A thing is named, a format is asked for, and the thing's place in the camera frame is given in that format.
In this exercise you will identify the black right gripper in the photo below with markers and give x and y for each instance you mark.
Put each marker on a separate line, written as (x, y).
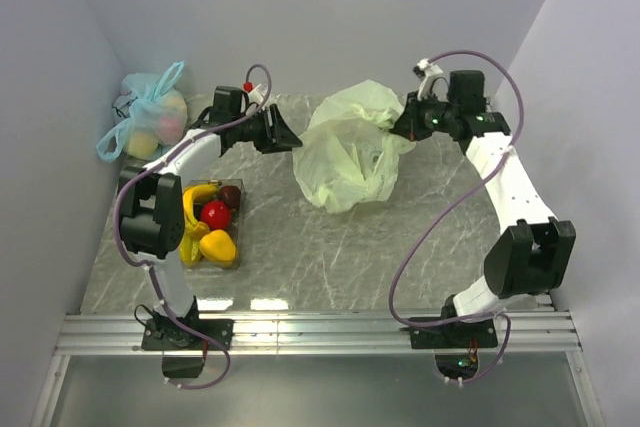
(408, 126)

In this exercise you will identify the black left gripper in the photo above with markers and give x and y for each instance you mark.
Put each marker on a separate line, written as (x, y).
(279, 137)

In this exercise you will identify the pale green plastic bag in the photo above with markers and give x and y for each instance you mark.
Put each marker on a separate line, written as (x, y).
(349, 155)

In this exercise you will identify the dark red fake fruit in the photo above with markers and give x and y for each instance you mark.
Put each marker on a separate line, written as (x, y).
(231, 196)

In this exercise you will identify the yellow fake banana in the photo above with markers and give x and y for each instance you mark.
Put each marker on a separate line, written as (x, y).
(193, 227)

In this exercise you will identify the red fake apple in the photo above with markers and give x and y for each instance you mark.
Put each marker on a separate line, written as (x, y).
(216, 215)

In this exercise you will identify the yellow fake bell pepper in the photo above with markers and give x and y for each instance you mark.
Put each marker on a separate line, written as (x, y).
(218, 247)

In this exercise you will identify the yellow fake star fruit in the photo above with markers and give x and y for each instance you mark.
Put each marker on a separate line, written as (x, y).
(189, 250)

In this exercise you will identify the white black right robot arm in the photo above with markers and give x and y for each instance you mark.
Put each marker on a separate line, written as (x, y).
(533, 250)

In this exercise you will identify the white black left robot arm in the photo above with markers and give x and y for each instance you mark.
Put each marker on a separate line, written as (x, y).
(167, 219)

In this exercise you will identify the blue plastic bag with fruits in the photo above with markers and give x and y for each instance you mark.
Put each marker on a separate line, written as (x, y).
(150, 116)

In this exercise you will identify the clear plastic tray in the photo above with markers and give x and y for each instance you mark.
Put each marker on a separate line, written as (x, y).
(234, 229)

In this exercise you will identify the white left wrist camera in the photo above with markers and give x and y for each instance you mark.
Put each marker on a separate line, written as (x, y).
(256, 92)

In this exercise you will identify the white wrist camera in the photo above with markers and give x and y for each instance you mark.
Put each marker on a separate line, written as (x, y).
(428, 73)
(256, 92)

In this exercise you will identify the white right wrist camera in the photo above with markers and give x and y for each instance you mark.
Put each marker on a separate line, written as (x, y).
(428, 73)

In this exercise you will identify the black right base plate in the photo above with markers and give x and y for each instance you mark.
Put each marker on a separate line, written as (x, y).
(459, 335)

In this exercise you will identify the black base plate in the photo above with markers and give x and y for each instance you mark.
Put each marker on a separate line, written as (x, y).
(459, 335)
(162, 334)

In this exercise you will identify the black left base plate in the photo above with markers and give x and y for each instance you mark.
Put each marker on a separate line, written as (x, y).
(162, 334)

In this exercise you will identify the aluminium mounting rail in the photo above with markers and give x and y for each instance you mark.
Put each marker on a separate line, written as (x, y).
(282, 333)

